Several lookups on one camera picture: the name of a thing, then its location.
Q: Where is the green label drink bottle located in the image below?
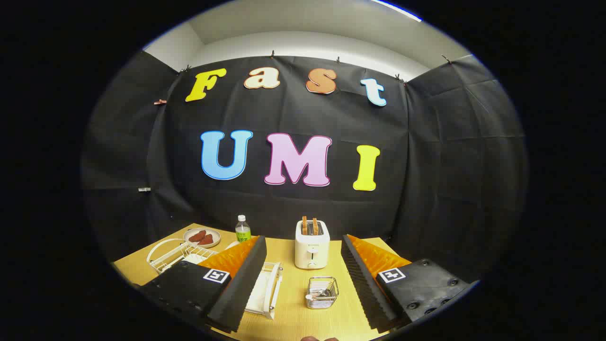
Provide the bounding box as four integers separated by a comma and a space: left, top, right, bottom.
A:
235, 215, 251, 243

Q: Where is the white toaster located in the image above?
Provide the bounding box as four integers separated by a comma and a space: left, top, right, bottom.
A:
294, 219, 331, 270

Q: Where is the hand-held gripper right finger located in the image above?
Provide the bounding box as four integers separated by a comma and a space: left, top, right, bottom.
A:
341, 234, 479, 333

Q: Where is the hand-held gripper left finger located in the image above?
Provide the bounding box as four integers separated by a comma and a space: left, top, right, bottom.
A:
140, 235, 267, 333

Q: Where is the small beige plate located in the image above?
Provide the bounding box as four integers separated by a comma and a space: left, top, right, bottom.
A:
183, 228, 222, 249

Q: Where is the white wire dish rack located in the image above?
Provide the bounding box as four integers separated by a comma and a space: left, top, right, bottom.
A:
147, 238, 284, 320

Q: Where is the metal wire basket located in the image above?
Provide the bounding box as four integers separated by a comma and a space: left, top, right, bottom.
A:
305, 277, 339, 310

